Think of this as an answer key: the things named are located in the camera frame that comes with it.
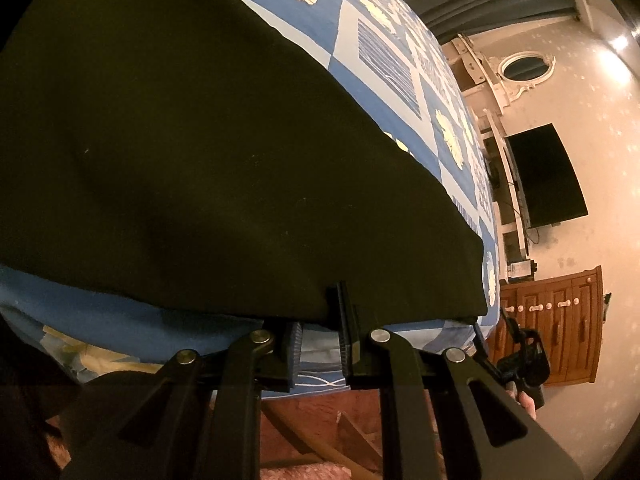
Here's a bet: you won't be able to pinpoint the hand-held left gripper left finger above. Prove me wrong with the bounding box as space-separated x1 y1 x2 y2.
60 322 304 480

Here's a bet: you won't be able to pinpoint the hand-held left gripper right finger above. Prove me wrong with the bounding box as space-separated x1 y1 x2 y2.
327 281 583 480

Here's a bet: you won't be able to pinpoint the blue leaf-print bedsheet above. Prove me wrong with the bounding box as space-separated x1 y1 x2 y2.
0 0 502 392

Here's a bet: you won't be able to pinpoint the white dresser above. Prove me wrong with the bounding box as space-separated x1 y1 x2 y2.
442 34 538 281

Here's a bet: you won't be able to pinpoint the small white device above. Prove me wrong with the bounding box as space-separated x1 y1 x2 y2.
507 259 537 281

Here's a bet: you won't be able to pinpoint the person's right hand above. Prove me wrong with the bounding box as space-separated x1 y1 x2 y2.
506 381 539 422

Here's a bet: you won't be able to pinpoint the black television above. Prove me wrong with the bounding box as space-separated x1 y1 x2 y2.
502 122 589 231

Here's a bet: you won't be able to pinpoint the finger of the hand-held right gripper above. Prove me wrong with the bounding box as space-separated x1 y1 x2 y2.
471 317 506 378

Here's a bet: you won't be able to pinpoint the oval mirror with white frame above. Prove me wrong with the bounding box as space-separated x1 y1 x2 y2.
497 51 557 107

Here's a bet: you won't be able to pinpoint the black pants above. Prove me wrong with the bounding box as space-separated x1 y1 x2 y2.
0 0 490 331

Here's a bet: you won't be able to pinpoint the wooden cabinet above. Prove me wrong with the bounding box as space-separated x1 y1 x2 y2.
487 266 604 389

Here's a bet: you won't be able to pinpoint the wooden bed frame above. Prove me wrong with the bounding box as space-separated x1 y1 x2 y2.
260 400 386 480

